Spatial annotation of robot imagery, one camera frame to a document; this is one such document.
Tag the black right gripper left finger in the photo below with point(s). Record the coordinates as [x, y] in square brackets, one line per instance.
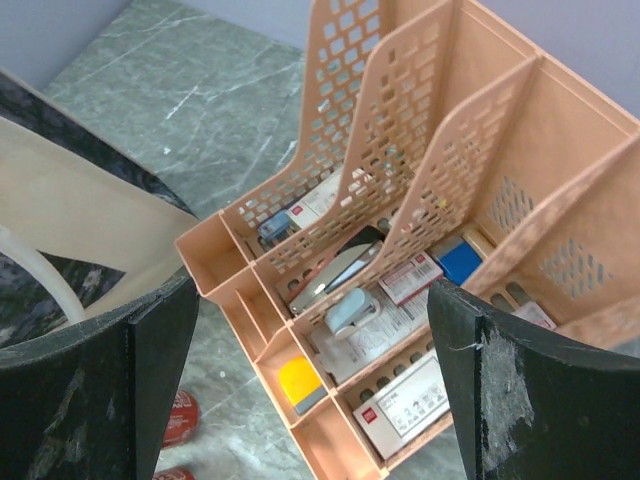
[92, 401]

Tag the orange plastic desk organizer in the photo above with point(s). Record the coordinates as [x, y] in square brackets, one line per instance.
[440, 116]

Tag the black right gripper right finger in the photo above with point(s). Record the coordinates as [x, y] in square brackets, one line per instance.
[529, 403]

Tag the cream canvas tote bag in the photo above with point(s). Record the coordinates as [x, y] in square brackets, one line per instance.
[105, 224]

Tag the blue box in organizer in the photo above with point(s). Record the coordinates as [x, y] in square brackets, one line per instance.
[459, 262]

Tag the white red medicine box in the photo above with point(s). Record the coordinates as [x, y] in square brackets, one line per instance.
[312, 206]

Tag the light blue stapler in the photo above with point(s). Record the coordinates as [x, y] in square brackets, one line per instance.
[352, 313]

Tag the white box right slot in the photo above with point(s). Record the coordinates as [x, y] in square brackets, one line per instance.
[405, 407]

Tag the red soda can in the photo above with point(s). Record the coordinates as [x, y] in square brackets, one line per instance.
[175, 473]
[183, 420]

